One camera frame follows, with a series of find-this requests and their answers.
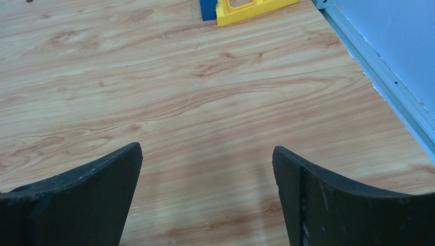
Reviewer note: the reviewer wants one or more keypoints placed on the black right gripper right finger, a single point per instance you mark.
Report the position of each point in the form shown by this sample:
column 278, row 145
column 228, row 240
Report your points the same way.
column 321, row 207

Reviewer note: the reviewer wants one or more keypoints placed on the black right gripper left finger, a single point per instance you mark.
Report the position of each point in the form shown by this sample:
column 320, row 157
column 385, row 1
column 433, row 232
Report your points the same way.
column 87, row 205

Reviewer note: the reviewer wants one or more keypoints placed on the yellow blue triangular toy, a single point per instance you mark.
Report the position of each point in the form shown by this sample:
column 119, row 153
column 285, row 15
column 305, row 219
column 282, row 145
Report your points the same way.
column 224, row 14

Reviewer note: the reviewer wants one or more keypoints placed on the grey aluminium edge rail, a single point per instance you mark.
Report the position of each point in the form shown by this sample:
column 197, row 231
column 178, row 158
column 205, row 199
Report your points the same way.
column 393, row 41

